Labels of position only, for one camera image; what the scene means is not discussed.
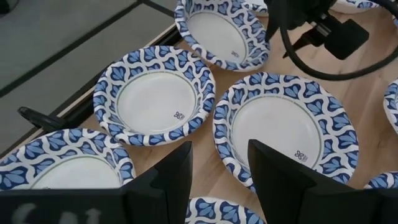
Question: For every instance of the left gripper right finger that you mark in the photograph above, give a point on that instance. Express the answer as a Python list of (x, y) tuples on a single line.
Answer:
[(289, 193)]

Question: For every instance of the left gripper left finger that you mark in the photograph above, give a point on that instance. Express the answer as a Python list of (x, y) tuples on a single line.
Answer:
[(164, 193)]

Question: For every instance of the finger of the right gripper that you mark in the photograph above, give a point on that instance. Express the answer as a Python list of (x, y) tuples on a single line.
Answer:
[(345, 39), (300, 42)]

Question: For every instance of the blue patterned paper bowl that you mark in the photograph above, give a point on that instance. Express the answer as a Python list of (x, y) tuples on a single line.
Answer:
[(384, 182), (155, 99), (214, 34), (392, 105), (357, 4), (77, 174), (256, 7), (273, 124), (217, 212)]

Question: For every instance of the black floor tape strip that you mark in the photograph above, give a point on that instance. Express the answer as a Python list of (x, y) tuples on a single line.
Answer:
[(158, 7), (62, 52)]

